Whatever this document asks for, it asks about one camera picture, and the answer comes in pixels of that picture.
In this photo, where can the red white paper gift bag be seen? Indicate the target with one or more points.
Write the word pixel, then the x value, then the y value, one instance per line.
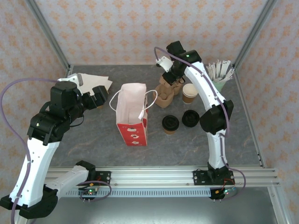
pixel 133 137

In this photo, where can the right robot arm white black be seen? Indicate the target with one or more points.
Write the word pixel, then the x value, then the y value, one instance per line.
pixel 206 88

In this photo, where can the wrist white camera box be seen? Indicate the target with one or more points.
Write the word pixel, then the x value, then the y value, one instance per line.
pixel 76 79
pixel 165 63

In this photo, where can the aluminium table side rail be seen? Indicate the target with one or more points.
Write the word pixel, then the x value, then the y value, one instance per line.
pixel 244 98
pixel 70 70

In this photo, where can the white paper napkin stack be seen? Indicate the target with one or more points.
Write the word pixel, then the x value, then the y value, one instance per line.
pixel 98 80

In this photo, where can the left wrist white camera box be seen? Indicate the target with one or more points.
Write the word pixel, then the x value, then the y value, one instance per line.
pixel 76 79

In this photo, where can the small circuit board green light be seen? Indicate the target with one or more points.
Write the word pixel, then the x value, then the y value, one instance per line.
pixel 225 192
pixel 90 192

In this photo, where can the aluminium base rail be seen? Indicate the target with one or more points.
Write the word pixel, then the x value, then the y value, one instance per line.
pixel 149 177

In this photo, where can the aluminium frame post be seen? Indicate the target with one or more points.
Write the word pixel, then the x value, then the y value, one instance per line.
pixel 48 35
pixel 254 35

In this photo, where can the green straw holder cup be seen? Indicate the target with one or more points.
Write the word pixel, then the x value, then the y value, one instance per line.
pixel 220 86

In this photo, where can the aluminium lower frame bar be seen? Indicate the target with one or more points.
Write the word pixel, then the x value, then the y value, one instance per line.
pixel 279 210

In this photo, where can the black plastic cup lid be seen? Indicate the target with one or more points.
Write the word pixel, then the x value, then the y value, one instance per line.
pixel 170 122

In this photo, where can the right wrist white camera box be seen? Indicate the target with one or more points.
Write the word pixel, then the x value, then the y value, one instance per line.
pixel 165 63

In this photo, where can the grey metal lower panel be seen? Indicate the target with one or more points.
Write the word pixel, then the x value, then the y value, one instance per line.
pixel 149 210

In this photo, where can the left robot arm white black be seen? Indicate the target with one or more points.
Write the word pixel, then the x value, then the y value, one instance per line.
pixel 35 168

